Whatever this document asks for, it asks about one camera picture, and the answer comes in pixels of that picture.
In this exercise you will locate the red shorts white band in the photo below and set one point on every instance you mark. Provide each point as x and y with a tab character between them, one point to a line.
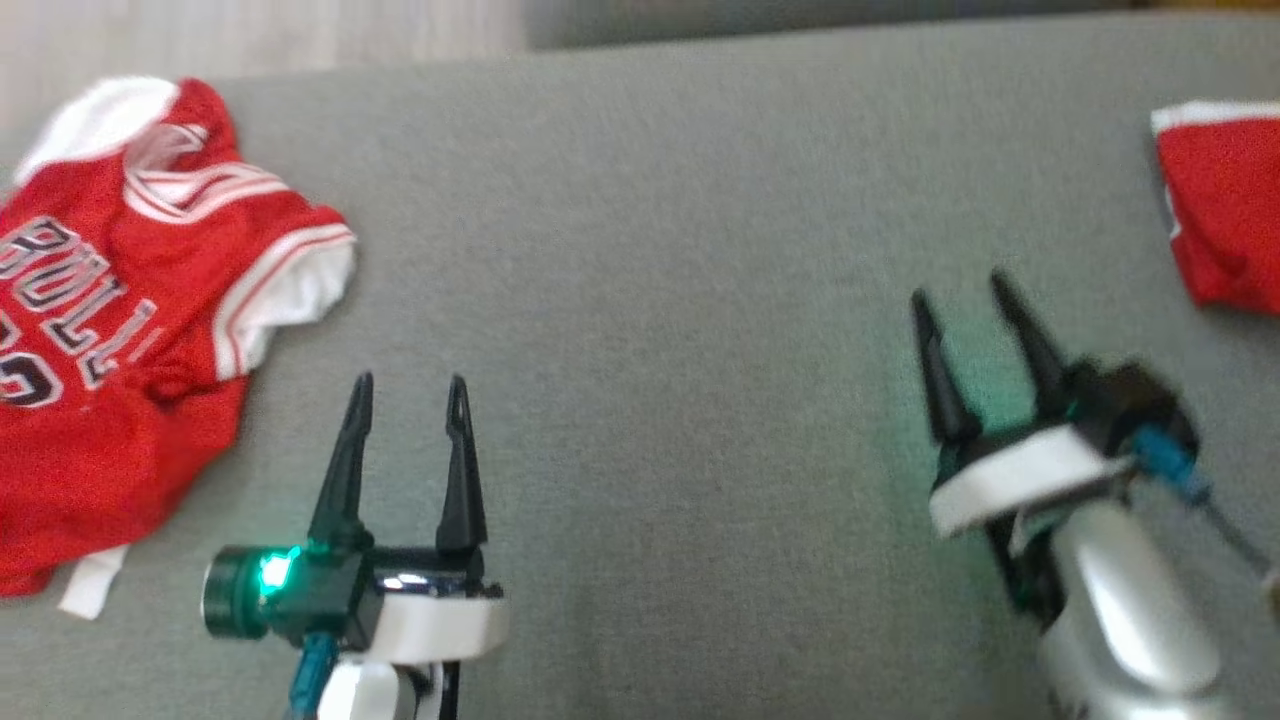
1230	220

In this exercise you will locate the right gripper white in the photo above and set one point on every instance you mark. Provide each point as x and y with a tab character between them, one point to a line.
1020	475

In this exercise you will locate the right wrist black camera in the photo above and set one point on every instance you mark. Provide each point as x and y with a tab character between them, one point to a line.
1130	400

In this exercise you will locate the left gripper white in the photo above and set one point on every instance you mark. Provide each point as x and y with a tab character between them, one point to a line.
440	620

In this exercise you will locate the grey sofa seat cushion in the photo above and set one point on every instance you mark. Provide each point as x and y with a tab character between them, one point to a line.
650	300

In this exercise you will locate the wrist black camera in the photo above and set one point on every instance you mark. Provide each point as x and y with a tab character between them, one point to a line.
1130	400
320	600

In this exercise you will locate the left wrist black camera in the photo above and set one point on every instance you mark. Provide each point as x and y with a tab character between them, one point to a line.
320	600

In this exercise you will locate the left arm white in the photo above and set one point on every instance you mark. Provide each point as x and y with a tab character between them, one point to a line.
360	695

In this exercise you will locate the red Bulls jersey white sleeves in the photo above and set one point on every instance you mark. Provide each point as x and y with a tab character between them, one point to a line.
80	450

